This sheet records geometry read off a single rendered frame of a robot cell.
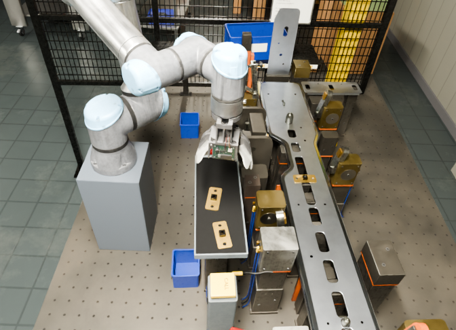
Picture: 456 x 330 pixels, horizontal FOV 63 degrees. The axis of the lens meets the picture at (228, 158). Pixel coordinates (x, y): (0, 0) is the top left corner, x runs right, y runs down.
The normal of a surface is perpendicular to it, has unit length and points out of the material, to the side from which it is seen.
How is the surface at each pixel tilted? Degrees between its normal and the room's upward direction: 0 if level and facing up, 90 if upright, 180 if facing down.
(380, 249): 0
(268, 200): 0
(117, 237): 90
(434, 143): 0
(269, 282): 90
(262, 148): 90
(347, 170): 90
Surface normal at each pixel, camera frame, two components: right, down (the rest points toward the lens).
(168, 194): 0.05, -0.72
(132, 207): -0.01, 0.69
